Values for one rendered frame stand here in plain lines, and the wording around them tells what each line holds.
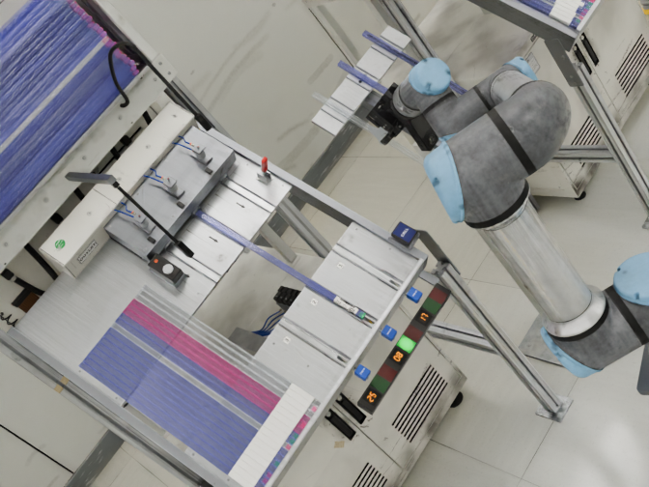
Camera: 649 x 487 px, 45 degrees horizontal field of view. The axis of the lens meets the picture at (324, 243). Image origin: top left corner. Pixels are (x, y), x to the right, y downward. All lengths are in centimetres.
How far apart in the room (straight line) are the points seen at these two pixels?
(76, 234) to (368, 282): 69
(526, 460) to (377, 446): 42
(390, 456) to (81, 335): 97
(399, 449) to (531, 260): 118
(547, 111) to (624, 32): 182
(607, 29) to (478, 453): 149
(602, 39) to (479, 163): 176
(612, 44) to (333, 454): 168
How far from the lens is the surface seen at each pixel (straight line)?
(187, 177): 192
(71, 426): 365
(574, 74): 227
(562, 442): 229
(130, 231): 189
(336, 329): 179
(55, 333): 192
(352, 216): 188
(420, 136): 174
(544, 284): 132
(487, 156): 116
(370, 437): 227
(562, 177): 274
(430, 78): 156
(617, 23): 296
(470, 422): 247
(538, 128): 117
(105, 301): 190
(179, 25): 369
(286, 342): 178
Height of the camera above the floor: 179
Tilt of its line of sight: 30 degrees down
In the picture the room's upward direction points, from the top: 43 degrees counter-clockwise
